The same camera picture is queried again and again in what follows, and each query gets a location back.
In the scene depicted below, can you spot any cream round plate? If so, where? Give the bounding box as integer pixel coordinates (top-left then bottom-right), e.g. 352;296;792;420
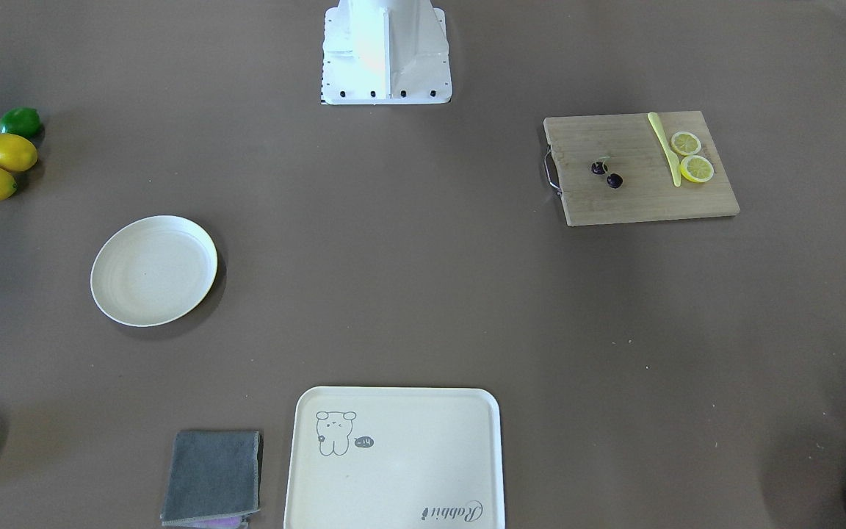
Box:
90;215;218;328

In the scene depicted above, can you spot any grey folded cloth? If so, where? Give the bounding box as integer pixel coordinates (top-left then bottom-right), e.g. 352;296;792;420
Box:
160;430;261;528

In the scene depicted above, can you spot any yellow lemon far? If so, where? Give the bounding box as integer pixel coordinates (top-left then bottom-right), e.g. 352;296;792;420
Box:
0;133;38;172

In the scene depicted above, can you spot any lemon slice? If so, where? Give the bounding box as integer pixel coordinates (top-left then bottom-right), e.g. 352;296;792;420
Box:
669;131;703;157
679;154;715;184

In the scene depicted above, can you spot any cream rabbit tray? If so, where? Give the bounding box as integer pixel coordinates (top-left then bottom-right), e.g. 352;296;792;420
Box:
284;386;506;528

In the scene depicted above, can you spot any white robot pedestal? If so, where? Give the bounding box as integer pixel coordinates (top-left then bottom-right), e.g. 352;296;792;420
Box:
320;1;453;105

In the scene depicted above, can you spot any yellow plastic knife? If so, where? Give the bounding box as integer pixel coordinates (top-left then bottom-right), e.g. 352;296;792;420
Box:
646;112;682;187

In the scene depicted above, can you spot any lemon slice lower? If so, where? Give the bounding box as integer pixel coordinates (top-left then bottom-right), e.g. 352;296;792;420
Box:
679;154;715;184

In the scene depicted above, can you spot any green lime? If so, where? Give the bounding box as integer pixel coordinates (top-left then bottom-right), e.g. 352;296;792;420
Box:
0;107;43;140

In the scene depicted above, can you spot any lemon slice upper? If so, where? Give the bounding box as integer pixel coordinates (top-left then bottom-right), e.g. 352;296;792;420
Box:
669;131;703;157

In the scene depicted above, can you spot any bamboo cutting board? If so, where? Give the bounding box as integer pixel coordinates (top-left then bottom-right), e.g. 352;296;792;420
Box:
543;110;741;226

